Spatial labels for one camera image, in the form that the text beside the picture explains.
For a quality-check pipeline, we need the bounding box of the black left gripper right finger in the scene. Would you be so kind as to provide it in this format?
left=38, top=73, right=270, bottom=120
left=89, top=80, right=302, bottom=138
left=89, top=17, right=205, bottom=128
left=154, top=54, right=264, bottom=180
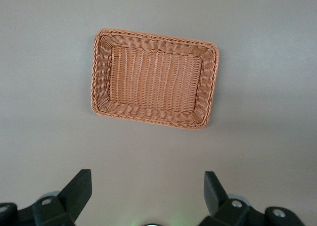
left=203, top=171, right=267, bottom=226

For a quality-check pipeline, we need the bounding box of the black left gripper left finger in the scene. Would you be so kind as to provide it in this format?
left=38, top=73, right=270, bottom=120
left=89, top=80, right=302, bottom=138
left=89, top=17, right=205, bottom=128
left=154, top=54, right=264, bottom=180
left=33, top=169, right=93, bottom=226

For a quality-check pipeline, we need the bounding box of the brown wicker basket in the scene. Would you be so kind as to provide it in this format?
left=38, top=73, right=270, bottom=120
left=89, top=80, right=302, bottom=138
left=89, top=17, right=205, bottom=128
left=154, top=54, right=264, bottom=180
left=89, top=27, right=220, bottom=131

